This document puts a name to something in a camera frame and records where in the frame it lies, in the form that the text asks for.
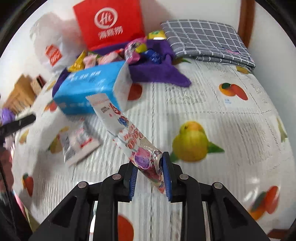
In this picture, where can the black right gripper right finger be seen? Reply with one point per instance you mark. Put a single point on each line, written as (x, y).
(209, 212)

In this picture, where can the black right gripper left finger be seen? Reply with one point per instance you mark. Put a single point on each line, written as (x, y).
(71, 219)

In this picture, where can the long pink white candy packet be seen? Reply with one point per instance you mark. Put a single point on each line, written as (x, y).
(139, 150)

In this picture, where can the person's left hand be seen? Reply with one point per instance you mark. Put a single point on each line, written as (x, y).
(6, 162)

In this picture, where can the purple plush object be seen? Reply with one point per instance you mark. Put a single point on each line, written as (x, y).
(7, 116)

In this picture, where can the wooden chair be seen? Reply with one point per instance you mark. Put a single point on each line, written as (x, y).
(22, 96)

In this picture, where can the brown patterned box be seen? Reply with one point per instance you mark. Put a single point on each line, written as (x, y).
(37, 84)

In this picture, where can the blue tissue pack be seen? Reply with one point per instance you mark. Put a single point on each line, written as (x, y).
(112, 79)

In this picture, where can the white snack packet red label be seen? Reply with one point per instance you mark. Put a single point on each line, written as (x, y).
(77, 143)

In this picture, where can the fruit print tablecloth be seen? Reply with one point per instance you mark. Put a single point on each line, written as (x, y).
(256, 163)

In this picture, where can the white Miniso plastic bag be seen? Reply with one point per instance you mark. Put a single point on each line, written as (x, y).
(57, 43)

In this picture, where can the pink peach snack packet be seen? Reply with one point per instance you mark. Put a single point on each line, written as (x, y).
(90, 61)

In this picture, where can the pink cartoon snack packet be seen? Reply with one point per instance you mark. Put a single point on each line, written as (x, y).
(113, 56)

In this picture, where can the red paper bag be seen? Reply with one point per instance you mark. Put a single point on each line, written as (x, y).
(104, 23)

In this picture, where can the magenta cartoon snack packet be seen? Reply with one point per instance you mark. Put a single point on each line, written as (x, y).
(134, 49)

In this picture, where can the purple towel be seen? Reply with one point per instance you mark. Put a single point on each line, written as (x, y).
(144, 70)

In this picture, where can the small blue snack packet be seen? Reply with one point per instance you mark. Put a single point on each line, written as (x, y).
(152, 56)

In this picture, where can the grey checked folded cloth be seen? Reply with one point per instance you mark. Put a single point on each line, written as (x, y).
(207, 41)

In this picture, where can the yellow green snack packet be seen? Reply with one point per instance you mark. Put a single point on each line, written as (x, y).
(156, 35)

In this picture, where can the brown wooden door frame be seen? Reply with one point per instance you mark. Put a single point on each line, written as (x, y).
(246, 21)

